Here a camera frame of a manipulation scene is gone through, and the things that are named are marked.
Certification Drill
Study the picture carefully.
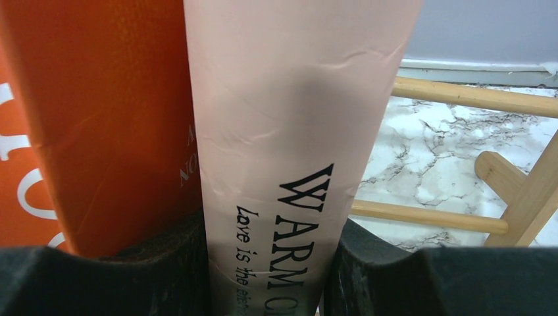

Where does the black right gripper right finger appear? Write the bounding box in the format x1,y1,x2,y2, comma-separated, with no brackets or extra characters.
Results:
322,220,557,315

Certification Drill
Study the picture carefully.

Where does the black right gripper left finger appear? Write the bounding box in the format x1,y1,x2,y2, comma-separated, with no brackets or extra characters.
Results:
1,211,211,315

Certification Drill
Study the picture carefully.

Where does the orange Good Morning book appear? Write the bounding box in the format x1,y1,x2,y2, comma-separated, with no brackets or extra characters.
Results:
1,1,201,257

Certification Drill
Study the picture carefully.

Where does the wooden book rack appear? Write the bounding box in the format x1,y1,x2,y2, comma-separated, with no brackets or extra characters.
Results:
351,76,558,249

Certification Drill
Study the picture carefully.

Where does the pink Warm Chord book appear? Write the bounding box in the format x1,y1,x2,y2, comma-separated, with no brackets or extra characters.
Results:
184,1,422,315

